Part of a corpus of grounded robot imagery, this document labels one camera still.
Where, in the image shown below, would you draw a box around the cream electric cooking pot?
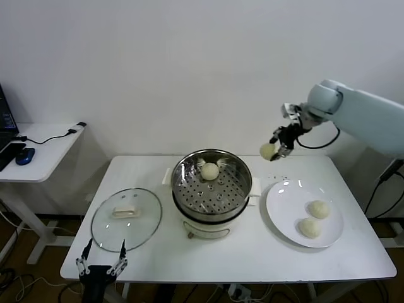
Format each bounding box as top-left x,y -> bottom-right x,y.
162,167 -> 262,240

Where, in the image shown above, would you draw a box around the stainless steel steamer basket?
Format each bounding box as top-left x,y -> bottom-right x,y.
172,148 -> 254,222

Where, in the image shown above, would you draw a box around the glass pot lid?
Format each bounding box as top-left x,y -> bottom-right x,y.
90,187 -> 163,253

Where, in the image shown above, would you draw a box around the white round plate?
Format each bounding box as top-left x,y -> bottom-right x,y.
265,179 -> 345,249

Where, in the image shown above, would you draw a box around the black floor cables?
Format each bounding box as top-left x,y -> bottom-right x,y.
0,268 -> 35,303

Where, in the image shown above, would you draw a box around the white side desk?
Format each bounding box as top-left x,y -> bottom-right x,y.
0,122 -> 89,266

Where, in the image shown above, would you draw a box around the white power strip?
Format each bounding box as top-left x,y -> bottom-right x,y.
227,283 -> 253,300

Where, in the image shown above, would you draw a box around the black cable with adapter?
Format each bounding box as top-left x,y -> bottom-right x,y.
14,121 -> 88,146

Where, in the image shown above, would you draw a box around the blue computer mouse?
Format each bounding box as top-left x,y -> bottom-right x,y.
15,147 -> 36,166

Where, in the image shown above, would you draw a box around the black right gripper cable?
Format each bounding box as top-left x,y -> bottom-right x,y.
295,126 -> 342,149

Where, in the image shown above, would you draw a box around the white steamed baozi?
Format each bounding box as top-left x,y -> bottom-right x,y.
296,218 -> 322,239
307,200 -> 331,220
259,142 -> 278,161
201,162 -> 220,181

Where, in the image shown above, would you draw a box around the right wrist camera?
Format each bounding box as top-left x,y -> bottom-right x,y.
281,102 -> 300,122

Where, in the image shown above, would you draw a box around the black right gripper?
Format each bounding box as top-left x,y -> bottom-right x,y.
269,122 -> 302,162

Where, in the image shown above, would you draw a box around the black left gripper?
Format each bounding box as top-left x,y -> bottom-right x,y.
74,238 -> 129,303

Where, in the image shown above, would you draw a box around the black laptop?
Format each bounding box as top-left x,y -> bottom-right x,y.
0,82 -> 20,172

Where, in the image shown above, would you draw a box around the white floor cable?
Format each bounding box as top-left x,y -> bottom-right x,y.
15,274 -> 80,300

